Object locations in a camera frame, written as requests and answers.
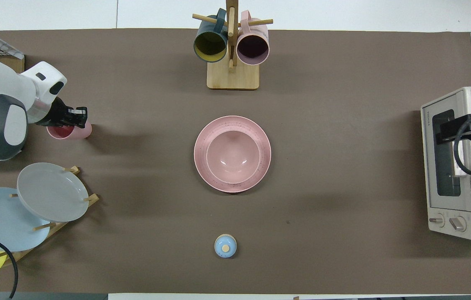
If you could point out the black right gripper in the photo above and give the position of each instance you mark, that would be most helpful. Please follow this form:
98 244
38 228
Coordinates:
447 130

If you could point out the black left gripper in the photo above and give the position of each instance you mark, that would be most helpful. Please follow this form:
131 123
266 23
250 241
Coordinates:
58 116

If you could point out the pink tumbler cup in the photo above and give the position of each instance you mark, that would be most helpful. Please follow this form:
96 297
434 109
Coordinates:
64 132

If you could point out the pink bowl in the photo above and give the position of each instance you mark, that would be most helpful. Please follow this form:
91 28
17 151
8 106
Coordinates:
233 156

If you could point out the grey plate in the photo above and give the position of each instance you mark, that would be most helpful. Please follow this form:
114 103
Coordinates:
52 191

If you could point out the wooden plate rack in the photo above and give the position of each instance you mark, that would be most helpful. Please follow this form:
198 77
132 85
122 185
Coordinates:
93 200

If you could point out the brown table mat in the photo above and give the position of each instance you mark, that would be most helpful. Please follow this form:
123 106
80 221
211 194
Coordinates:
343 83

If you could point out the pink speckled plate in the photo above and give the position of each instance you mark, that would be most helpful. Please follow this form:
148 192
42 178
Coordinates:
200 154

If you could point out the light blue plate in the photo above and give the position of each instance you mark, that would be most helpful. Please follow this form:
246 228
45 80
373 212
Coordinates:
2 216

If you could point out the dark teal mug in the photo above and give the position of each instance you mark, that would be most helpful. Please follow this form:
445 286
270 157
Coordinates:
210 43

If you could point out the wooden mug tree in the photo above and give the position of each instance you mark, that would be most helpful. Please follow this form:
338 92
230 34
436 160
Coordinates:
233 77

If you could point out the pink mug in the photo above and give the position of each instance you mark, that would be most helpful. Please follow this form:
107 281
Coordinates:
252 48

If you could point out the small blue lidded jar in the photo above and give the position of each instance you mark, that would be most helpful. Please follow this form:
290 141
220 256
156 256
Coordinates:
220 250

